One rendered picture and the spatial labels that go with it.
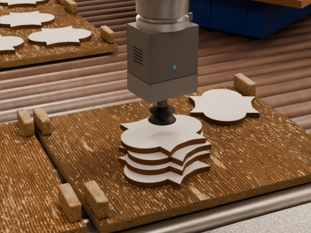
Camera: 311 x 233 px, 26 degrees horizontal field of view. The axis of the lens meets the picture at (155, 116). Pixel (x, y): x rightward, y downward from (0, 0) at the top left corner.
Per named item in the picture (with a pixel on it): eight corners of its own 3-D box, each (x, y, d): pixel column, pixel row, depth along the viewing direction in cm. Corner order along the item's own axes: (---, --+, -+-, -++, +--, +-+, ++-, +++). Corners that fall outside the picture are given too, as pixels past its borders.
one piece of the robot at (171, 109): (165, 98, 104) (165, 109, 105) (144, 103, 102) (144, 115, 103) (180, 107, 101) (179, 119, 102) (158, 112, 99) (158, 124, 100)
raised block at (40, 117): (53, 134, 111) (52, 119, 110) (42, 136, 110) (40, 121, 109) (43, 120, 116) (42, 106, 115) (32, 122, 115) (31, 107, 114)
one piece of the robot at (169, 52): (167, -15, 101) (166, 86, 108) (115, -7, 97) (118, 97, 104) (205, 0, 94) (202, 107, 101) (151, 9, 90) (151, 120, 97)
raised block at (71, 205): (83, 221, 88) (82, 203, 87) (70, 224, 87) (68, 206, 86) (71, 199, 93) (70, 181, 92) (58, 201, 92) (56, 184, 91)
